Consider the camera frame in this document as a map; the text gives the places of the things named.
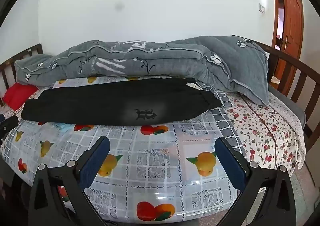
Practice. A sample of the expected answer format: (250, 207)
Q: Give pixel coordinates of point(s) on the grey flower-print quilt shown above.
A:
(175, 60)

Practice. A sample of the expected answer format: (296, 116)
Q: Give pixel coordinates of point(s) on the white wall switch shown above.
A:
(261, 8)

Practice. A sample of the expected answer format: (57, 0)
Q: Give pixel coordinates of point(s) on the grey mattress pad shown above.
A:
(292, 108)

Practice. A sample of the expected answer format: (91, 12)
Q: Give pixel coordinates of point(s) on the red pillow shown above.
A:
(18, 94)

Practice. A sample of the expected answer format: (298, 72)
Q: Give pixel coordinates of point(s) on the floral bedsheet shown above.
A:
(262, 128)

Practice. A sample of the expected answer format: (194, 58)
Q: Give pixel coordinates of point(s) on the grey checked cloth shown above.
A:
(225, 125)

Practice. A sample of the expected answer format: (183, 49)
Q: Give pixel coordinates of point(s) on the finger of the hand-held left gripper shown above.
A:
(8, 124)

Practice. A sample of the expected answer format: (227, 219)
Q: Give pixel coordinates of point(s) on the brown wooden door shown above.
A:
(291, 23)

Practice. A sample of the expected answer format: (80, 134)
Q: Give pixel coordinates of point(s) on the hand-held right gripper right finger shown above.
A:
(228, 163)

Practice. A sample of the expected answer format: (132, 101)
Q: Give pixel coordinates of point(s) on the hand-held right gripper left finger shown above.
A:
(96, 161)

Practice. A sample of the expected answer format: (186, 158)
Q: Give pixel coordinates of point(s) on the fruit-print plastic sheet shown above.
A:
(150, 155)

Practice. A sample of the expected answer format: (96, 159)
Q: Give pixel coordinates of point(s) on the black pants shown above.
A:
(112, 103)

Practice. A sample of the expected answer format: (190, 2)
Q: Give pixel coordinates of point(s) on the dark wooden bed frame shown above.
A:
(300, 70)

